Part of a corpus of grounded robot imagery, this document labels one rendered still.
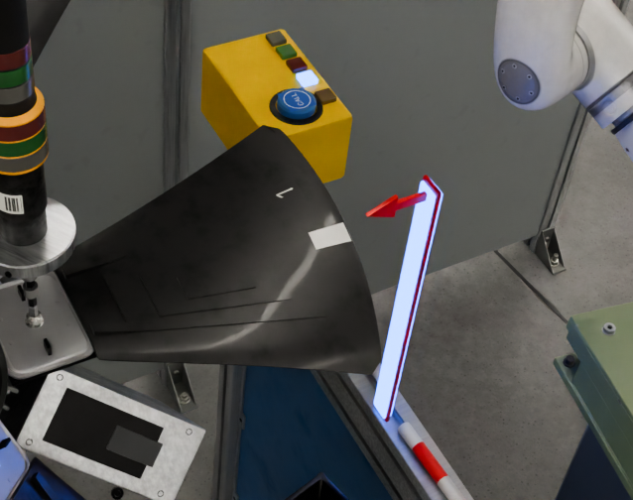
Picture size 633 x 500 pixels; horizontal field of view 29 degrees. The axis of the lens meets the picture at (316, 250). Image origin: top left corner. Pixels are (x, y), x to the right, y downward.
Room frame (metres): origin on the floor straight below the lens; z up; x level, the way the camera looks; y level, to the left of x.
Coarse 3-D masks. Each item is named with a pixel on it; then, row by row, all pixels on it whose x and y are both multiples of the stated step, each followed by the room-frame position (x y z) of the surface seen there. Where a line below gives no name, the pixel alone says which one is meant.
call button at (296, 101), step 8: (296, 88) 0.99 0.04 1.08; (304, 88) 0.99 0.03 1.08; (280, 96) 0.98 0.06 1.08; (288, 96) 0.98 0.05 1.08; (296, 96) 0.98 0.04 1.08; (304, 96) 0.98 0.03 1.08; (312, 96) 0.98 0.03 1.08; (280, 104) 0.97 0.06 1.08; (288, 104) 0.97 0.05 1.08; (296, 104) 0.97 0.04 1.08; (304, 104) 0.97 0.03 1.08; (312, 104) 0.97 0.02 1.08; (280, 112) 0.96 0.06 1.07; (288, 112) 0.96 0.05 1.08; (296, 112) 0.96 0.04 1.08; (304, 112) 0.96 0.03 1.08; (312, 112) 0.97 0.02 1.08
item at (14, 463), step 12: (0, 432) 0.52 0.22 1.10; (12, 444) 0.52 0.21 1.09; (0, 456) 0.50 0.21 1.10; (12, 456) 0.51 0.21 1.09; (24, 456) 0.51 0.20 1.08; (0, 468) 0.49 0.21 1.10; (12, 468) 0.50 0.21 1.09; (24, 468) 0.51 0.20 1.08; (0, 480) 0.48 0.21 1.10; (12, 480) 0.49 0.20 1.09; (0, 492) 0.47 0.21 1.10; (12, 492) 0.48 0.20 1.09
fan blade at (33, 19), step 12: (36, 0) 0.69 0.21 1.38; (48, 0) 0.69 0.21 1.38; (60, 0) 0.69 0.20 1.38; (36, 12) 0.68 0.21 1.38; (48, 12) 0.68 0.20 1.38; (60, 12) 0.69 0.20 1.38; (36, 24) 0.68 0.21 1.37; (48, 24) 0.68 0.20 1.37; (36, 36) 0.67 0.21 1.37; (48, 36) 0.67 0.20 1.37; (36, 48) 0.66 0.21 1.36; (36, 60) 0.66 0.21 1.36
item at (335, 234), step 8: (336, 224) 0.70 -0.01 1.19; (312, 232) 0.69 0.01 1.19; (320, 232) 0.69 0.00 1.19; (328, 232) 0.69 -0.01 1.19; (336, 232) 0.70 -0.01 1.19; (344, 232) 0.70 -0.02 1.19; (312, 240) 0.68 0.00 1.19; (320, 240) 0.69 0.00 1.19; (328, 240) 0.69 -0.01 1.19; (336, 240) 0.69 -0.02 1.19; (344, 240) 0.69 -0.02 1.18
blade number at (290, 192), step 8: (280, 184) 0.73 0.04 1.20; (288, 184) 0.73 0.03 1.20; (296, 184) 0.73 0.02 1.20; (272, 192) 0.72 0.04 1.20; (280, 192) 0.72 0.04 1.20; (288, 192) 0.72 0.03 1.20; (296, 192) 0.72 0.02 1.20; (272, 200) 0.71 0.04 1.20; (280, 200) 0.71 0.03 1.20; (288, 200) 0.71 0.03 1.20
